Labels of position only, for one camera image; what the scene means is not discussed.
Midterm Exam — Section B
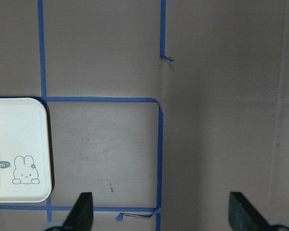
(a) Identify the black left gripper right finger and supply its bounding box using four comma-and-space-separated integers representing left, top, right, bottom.
228, 192, 279, 231

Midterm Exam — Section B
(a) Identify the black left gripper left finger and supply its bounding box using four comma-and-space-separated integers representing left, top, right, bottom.
61, 192, 93, 231

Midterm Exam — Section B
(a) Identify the cream rectangular tray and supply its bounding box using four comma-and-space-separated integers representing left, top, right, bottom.
0, 98, 52, 203

